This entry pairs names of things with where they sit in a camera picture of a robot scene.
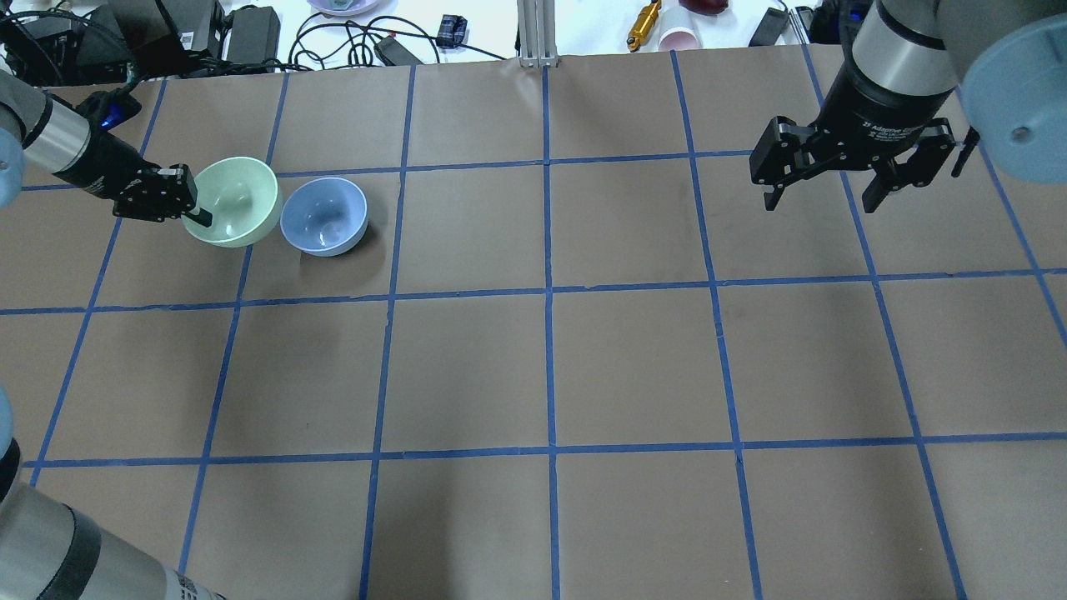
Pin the yellow tool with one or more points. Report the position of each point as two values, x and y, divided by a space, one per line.
643 25

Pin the purple plate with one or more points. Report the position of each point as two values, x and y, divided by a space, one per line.
343 8

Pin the aluminium frame post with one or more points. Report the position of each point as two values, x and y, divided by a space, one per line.
537 34

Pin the pink cup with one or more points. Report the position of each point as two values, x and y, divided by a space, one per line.
678 39

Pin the black power adapter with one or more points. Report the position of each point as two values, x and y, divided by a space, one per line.
253 34

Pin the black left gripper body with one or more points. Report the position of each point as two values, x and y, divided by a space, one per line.
102 161

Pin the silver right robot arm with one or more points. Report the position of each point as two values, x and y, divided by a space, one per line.
881 113

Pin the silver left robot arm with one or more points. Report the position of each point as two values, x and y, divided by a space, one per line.
37 128

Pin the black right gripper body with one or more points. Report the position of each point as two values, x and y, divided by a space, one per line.
875 110

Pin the blue bowl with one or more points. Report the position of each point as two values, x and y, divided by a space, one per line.
326 217

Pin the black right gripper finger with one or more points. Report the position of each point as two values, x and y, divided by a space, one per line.
889 177
773 192

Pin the green bowl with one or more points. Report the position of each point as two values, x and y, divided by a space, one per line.
242 196

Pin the small blue device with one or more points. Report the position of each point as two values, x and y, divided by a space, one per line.
452 31

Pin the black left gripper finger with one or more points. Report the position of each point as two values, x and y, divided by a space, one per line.
202 217

